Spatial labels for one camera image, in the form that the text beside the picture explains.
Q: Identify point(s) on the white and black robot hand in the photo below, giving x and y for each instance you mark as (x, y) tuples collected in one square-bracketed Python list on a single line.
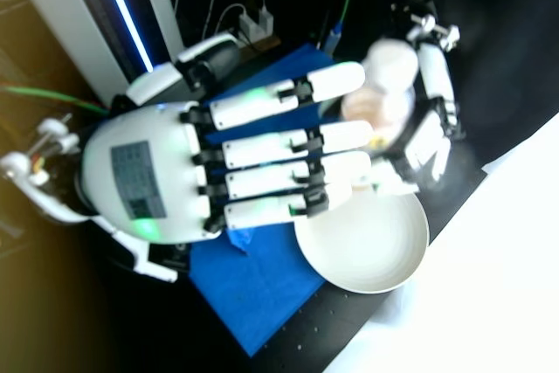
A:
[(131, 172), (430, 146)]

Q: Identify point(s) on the orange juice plastic bottle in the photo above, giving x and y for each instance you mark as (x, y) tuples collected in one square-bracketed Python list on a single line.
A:
[(391, 67)]

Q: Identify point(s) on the white bowl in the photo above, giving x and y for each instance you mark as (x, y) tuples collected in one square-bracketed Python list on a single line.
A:
[(362, 250)]

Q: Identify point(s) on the blue cloth mat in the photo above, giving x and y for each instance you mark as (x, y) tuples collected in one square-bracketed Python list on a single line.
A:
[(257, 285)]

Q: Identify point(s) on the blue plug connector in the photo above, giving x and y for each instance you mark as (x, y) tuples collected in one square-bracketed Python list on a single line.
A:
[(335, 36)]

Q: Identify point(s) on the white pillar with blue light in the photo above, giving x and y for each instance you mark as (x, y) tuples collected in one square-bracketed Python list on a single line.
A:
[(74, 10)]

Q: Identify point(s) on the white power adapter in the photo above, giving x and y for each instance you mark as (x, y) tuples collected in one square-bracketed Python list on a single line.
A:
[(255, 23)]

